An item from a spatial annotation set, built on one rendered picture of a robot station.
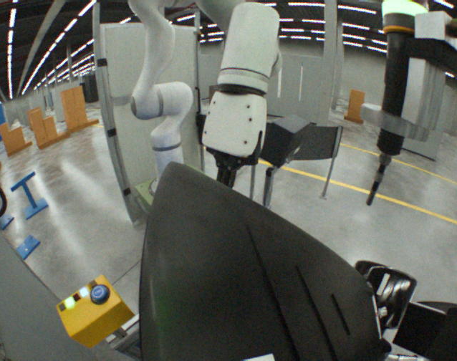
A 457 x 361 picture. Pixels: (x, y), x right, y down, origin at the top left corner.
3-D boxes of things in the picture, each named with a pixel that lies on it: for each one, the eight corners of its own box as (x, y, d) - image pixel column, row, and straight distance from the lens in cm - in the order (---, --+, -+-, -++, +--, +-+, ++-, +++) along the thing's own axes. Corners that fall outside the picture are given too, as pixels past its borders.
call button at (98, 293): (98, 305, 51) (94, 301, 50) (91, 294, 54) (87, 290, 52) (111, 296, 51) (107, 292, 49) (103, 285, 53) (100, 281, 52)
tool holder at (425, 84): (456, 157, 20) (476, 40, 21) (408, 147, 14) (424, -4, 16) (396, 121, 25) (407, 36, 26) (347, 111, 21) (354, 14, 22)
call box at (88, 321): (93, 351, 60) (69, 337, 51) (77, 322, 65) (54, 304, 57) (137, 317, 57) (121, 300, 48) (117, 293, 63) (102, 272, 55)
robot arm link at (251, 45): (234, 81, 42) (210, 67, 34) (246, 24, 46) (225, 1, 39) (275, 85, 39) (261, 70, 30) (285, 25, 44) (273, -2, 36)
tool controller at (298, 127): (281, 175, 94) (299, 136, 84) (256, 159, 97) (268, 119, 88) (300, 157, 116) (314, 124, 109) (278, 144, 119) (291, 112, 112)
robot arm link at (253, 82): (208, 69, 35) (204, 86, 35) (253, 69, 30) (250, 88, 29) (236, 81, 42) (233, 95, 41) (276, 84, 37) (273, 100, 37)
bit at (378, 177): (364, 200, 24) (379, 156, 22) (372, 203, 24) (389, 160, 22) (363, 204, 23) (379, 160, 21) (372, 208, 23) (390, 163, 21)
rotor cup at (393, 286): (374, 339, 48) (403, 281, 47) (397, 370, 35) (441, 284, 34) (314, 316, 44) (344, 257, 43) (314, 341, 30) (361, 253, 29)
